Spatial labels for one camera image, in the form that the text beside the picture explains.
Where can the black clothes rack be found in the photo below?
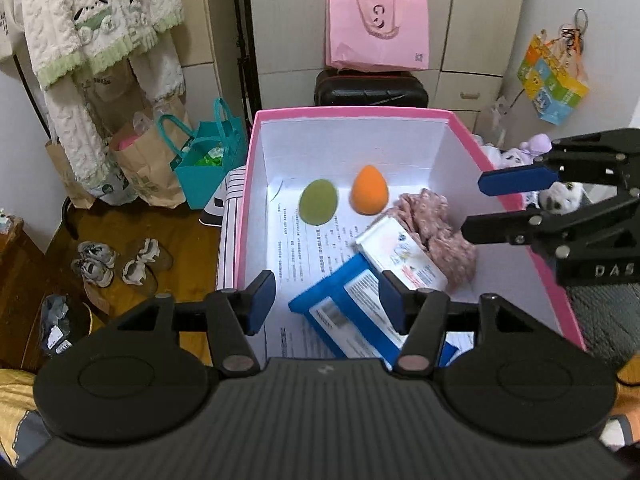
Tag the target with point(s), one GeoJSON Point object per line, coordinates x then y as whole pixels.
{"type": "Point", "coordinates": [31, 95]}

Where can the yellow blanket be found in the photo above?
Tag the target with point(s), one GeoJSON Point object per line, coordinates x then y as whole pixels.
{"type": "Point", "coordinates": [15, 395]}

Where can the orange egg makeup sponge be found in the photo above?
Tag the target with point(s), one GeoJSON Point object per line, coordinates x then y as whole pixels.
{"type": "Point", "coordinates": [369, 190]}

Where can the black mesh table mat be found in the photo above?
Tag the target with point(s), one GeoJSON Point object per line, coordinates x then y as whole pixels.
{"type": "Point", "coordinates": [600, 320]}

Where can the white striped sheet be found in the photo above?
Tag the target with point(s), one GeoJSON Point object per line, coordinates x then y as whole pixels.
{"type": "Point", "coordinates": [230, 240]}

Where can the printed paper sheet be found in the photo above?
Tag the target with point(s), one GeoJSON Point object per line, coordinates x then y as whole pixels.
{"type": "Point", "coordinates": [305, 260]}

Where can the white panda plush toy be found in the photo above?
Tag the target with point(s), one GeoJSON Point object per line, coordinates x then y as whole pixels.
{"type": "Point", "coordinates": [560, 195]}

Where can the black suitcase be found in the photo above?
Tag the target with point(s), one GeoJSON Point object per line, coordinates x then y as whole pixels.
{"type": "Point", "coordinates": [370, 90]}

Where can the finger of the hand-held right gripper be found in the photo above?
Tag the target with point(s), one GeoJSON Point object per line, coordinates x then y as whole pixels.
{"type": "Point", "coordinates": [500, 227]}
{"type": "Point", "coordinates": [515, 177]}

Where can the colourful paper gift bag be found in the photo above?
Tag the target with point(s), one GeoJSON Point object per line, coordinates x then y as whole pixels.
{"type": "Point", "coordinates": [550, 85]}

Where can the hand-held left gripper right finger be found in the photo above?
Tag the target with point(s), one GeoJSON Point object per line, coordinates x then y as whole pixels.
{"type": "Point", "coordinates": [392, 300]}

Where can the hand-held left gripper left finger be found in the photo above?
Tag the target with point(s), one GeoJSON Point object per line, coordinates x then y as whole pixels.
{"type": "Point", "coordinates": [262, 300]}

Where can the brown fluffy slipper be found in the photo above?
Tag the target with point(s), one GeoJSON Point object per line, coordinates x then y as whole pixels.
{"type": "Point", "coordinates": [137, 280]}
{"type": "Point", "coordinates": [150, 252]}

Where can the white fluffy pajama pants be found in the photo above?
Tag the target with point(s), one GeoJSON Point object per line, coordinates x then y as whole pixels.
{"type": "Point", "coordinates": [65, 125]}

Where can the dark plastic bag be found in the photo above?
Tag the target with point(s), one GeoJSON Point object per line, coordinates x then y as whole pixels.
{"type": "Point", "coordinates": [60, 325]}

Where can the purple plush toy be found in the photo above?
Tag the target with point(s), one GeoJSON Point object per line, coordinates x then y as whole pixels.
{"type": "Point", "coordinates": [537, 145]}

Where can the pink tote bag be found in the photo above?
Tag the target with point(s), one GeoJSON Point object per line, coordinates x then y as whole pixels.
{"type": "Point", "coordinates": [375, 35]}

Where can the small white wall hook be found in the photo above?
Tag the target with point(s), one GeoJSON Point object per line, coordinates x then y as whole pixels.
{"type": "Point", "coordinates": [501, 107]}

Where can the pink cardboard box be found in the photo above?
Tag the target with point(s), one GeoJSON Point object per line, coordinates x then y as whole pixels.
{"type": "Point", "coordinates": [350, 140]}

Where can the beige tall cabinet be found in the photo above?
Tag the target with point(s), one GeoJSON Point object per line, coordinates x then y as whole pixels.
{"type": "Point", "coordinates": [200, 10]}

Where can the pink floral scrunchie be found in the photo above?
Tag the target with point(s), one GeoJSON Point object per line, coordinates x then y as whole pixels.
{"type": "Point", "coordinates": [445, 240]}

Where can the blue wet wipes packet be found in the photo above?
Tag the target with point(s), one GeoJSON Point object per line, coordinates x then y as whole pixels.
{"type": "Point", "coordinates": [330, 300]}

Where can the beige wardrobe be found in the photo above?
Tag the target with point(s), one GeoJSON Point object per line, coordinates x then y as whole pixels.
{"type": "Point", "coordinates": [475, 10]}

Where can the teal tote bag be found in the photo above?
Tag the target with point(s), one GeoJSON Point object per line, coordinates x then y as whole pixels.
{"type": "Point", "coordinates": [200, 180]}

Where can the white tissue packet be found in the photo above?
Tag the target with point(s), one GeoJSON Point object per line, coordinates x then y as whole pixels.
{"type": "Point", "coordinates": [400, 250]}

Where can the green egg makeup sponge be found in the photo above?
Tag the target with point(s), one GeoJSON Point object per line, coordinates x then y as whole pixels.
{"type": "Point", "coordinates": [318, 202]}

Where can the wooden cabinet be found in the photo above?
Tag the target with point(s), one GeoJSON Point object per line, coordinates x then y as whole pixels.
{"type": "Point", "coordinates": [10, 280]}

